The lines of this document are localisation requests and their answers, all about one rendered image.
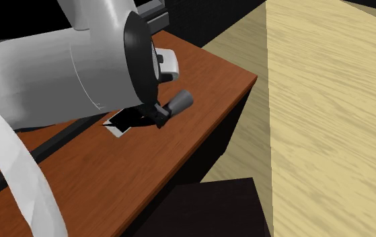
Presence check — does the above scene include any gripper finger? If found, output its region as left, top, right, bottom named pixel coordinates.
left=143, top=102, right=171, bottom=129

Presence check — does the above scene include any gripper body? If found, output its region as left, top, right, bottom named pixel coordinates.
left=158, top=72, right=176, bottom=84

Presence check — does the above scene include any black tablet with white edge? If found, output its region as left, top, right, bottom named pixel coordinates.
left=102, top=107, right=147, bottom=138

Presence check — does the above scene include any brown wooden desk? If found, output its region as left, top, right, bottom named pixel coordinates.
left=0, top=30, right=258, bottom=237

